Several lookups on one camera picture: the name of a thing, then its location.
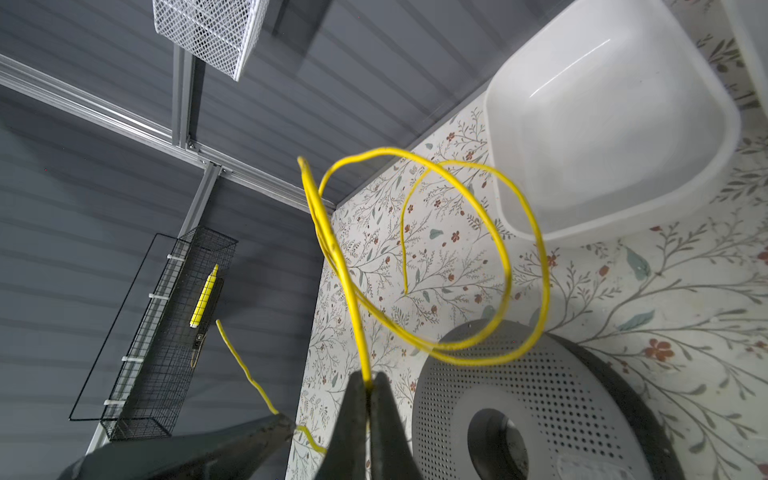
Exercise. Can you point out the left white plastic bin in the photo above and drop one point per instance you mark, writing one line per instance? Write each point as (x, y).
(608, 121)

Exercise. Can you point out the yellow marker pen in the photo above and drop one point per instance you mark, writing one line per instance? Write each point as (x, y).
(203, 299)

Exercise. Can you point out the dark grey foam spool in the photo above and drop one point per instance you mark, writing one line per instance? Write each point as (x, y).
(559, 412)

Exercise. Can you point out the right white plastic bin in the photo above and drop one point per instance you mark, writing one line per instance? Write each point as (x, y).
(748, 20)

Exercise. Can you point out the white wire mesh basket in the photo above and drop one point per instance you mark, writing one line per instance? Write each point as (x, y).
(221, 33)

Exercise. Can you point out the black wire basket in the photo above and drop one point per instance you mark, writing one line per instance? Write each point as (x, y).
(157, 367)

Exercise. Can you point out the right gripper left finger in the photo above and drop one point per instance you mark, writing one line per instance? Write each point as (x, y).
(346, 453)

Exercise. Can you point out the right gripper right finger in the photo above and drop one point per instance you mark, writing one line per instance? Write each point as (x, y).
(391, 457)

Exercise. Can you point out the white plastic bin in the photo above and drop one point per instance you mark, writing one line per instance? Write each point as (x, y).
(748, 20)
(608, 121)

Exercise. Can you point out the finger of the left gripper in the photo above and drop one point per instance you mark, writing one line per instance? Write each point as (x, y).
(234, 452)

